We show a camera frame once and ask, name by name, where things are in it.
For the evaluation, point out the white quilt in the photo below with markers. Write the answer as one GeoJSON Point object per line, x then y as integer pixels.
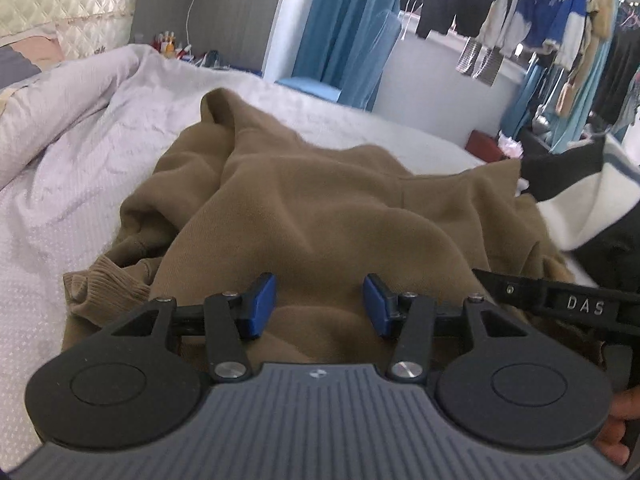
{"type": "Point", "coordinates": [77, 140]}

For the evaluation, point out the patterned pillow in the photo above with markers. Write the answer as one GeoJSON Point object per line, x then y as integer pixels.
{"type": "Point", "coordinates": [24, 58]}

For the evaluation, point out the brown hooded sweatshirt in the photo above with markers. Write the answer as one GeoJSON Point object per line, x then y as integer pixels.
{"type": "Point", "coordinates": [238, 194]}

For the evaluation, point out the blue and white hanging jacket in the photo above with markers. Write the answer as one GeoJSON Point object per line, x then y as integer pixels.
{"type": "Point", "coordinates": [546, 27]}

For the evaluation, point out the striped hanging garment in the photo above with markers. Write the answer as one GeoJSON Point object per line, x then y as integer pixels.
{"type": "Point", "coordinates": [480, 63]}

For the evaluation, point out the dark hanging clothes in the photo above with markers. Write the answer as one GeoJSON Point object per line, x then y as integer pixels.
{"type": "Point", "coordinates": [620, 67]}

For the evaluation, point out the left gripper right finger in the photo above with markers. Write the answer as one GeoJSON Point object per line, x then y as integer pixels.
{"type": "Point", "coordinates": [406, 319]}

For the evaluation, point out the blue curtain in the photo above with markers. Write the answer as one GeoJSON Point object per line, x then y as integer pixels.
{"type": "Point", "coordinates": [335, 32]}

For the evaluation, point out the red box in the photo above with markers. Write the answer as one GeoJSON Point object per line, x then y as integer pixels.
{"type": "Point", "coordinates": [484, 147]}

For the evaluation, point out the bottles on nightstand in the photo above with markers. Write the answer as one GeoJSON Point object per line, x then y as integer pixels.
{"type": "Point", "coordinates": [167, 45]}

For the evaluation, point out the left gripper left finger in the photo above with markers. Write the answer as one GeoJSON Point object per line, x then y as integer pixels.
{"type": "Point", "coordinates": [230, 320]}

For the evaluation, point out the cream quilted headboard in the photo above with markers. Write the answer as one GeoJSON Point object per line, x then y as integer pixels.
{"type": "Point", "coordinates": [84, 27]}

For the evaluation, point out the black and white fleece garment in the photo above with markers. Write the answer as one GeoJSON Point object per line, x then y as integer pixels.
{"type": "Point", "coordinates": [589, 198]}

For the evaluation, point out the right hand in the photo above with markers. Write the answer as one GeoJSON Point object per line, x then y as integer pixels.
{"type": "Point", "coordinates": [625, 407]}

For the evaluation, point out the light blue chair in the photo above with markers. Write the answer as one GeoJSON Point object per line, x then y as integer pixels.
{"type": "Point", "coordinates": [312, 87]}

